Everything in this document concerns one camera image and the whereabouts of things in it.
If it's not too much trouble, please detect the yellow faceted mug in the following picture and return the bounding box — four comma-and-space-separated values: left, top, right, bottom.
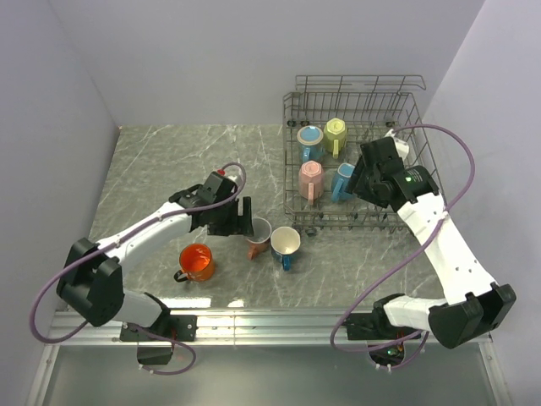
322, 118, 347, 159

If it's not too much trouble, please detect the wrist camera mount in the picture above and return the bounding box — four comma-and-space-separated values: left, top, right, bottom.
216, 169, 244, 191
385, 129, 410, 161

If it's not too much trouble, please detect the blue mug orange interior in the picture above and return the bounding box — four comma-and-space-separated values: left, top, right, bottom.
297, 125, 325, 163

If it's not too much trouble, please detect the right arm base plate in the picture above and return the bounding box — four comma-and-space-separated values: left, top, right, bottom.
342, 311, 416, 341

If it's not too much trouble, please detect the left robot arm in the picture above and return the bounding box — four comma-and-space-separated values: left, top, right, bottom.
56, 172, 254, 340

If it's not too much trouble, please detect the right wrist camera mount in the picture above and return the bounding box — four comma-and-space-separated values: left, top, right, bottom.
385, 129, 410, 161

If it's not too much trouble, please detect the wire dish rack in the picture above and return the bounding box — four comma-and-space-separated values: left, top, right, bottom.
282, 74, 441, 235

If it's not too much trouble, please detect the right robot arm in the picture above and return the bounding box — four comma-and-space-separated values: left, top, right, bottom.
347, 136, 516, 348

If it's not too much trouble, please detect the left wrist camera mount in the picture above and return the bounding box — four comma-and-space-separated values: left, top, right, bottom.
216, 169, 244, 191

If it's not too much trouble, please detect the light blue floral mug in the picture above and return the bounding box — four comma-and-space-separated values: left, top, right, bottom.
331, 162, 355, 202

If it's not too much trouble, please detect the orange mug black handle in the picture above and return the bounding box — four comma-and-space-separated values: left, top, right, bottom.
173, 244, 216, 283

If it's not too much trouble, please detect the salmon floral mug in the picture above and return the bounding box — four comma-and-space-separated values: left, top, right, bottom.
246, 217, 272, 260

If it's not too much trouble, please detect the pink faceted mug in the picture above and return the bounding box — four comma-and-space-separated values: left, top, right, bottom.
298, 161, 325, 206

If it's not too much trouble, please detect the dark blue mug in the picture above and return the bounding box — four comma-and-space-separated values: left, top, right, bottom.
270, 227, 301, 272

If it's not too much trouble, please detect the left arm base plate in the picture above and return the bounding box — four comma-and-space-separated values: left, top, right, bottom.
119, 314, 197, 342

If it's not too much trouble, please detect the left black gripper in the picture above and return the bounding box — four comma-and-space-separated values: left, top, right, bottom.
209, 195, 254, 236

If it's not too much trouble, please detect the aluminium mounting rail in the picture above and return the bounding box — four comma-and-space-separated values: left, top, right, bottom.
45, 307, 491, 347

